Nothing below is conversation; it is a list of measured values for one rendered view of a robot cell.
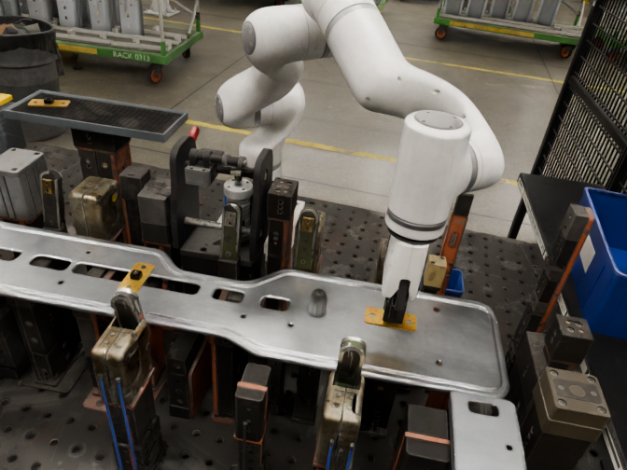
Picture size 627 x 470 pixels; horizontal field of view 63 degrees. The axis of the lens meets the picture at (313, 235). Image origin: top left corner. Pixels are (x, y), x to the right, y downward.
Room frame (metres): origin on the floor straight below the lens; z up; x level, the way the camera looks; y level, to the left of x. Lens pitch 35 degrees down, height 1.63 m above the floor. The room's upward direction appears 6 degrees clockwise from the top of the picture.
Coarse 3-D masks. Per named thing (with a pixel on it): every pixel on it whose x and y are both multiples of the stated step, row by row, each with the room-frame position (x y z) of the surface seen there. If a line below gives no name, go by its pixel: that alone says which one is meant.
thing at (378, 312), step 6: (366, 312) 0.62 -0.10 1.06; (372, 312) 0.62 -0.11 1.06; (378, 312) 0.63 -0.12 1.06; (366, 318) 0.61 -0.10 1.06; (372, 318) 0.61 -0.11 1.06; (378, 318) 0.61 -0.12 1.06; (408, 318) 0.62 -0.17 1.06; (414, 318) 0.62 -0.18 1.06; (372, 324) 0.60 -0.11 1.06; (378, 324) 0.60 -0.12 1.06; (384, 324) 0.60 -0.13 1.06; (390, 324) 0.60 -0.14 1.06; (396, 324) 0.60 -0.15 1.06; (402, 324) 0.61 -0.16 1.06; (408, 324) 0.61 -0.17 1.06; (414, 324) 0.61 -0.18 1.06; (408, 330) 0.59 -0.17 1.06; (414, 330) 0.59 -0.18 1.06
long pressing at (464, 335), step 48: (0, 240) 0.79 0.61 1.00; (48, 240) 0.80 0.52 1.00; (96, 240) 0.81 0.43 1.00; (0, 288) 0.65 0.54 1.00; (48, 288) 0.66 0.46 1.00; (96, 288) 0.68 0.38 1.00; (144, 288) 0.69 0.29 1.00; (240, 288) 0.72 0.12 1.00; (288, 288) 0.73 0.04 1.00; (336, 288) 0.74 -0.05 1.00; (240, 336) 0.60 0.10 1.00; (288, 336) 0.61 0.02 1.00; (336, 336) 0.62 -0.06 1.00; (384, 336) 0.63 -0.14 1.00; (432, 336) 0.65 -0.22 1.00; (480, 336) 0.66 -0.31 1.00; (432, 384) 0.54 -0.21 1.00; (480, 384) 0.55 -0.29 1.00
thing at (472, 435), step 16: (464, 400) 0.51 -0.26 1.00; (480, 400) 0.52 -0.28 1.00; (496, 400) 0.52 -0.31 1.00; (464, 416) 0.49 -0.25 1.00; (480, 416) 0.49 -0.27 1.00; (512, 416) 0.49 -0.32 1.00; (464, 432) 0.46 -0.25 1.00; (480, 432) 0.46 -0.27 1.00; (496, 432) 0.46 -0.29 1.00; (512, 432) 0.47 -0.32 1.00; (464, 448) 0.43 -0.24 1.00; (480, 448) 0.44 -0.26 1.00; (496, 448) 0.44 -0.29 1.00; (512, 448) 0.44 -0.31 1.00; (464, 464) 0.41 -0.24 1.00; (480, 464) 0.41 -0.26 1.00; (496, 464) 0.41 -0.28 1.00; (512, 464) 0.41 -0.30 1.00
